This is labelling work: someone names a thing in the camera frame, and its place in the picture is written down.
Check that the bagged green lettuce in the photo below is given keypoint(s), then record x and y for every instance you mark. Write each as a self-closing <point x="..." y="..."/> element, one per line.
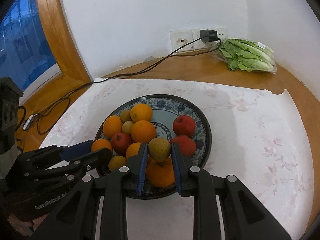
<point x="245" y="55"/>

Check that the black power adapter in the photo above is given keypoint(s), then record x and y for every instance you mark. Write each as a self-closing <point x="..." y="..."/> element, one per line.
<point x="208" y="35"/>

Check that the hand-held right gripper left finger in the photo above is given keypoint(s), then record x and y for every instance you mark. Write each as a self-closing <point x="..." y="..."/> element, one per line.
<point x="142" y="170"/>

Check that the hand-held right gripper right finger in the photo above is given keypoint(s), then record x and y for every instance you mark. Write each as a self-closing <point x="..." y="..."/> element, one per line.
<point x="176" y="170"/>

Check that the wooden window frame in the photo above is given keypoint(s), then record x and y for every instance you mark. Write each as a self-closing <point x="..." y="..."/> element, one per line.
<point x="55" y="30"/>

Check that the large red apple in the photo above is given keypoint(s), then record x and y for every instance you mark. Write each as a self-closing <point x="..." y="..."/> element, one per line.
<point x="185" y="145"/>
<point x="183" y="126"/>

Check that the blue window pane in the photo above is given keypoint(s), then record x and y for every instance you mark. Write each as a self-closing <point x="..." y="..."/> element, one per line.
<point x="22" y="42"/>

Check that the white wall power socket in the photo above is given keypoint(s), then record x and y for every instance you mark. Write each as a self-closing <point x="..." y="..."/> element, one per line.
<point x="195" y="33"/>
<point x="222" y="33"/>

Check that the orange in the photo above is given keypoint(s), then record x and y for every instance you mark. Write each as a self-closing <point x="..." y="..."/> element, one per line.
<point x="133" y="150"/>
<point x="112" y="127"/>
<point x="160" y="173"/>
<point x="101" y="144"/>
<point x="143" y="131"/>
<point x="141" y="112"/>

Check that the blue patterned ceramic plate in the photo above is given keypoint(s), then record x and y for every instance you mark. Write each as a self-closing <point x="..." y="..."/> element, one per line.
<point x="163" y="115"/>

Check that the small white device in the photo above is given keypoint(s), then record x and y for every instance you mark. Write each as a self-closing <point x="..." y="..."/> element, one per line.
<point x="28" y="123"/>

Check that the white floral tablecloth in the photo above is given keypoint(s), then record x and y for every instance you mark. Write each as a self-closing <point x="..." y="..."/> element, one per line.
<point x="250" y="142"/>

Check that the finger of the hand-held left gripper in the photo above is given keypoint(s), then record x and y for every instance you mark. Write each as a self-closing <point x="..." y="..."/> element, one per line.
<point x="97" y="156"/>
<point x="77" y="148"/>

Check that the person's left hand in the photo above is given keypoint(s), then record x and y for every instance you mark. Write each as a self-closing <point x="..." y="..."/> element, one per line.
<point x="27" y="225"/>

